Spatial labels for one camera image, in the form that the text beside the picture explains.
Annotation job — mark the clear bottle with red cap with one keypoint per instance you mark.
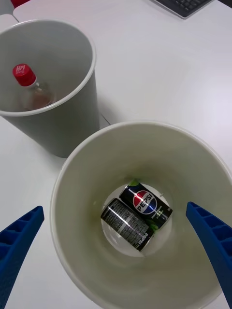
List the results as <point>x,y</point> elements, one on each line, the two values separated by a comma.
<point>24,76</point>

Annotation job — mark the dark keyboard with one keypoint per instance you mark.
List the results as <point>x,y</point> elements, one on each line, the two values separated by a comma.
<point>186,6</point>

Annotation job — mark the black drink can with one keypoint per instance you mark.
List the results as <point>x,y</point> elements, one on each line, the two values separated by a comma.
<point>125,223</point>
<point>145,201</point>

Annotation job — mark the grey plastic bin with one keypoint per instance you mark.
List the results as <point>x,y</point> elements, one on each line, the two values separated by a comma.
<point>60,130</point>

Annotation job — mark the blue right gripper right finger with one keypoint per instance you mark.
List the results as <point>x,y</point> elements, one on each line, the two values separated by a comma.
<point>217,243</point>

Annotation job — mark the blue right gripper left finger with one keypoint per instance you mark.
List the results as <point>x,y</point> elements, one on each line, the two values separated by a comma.
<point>17,251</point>

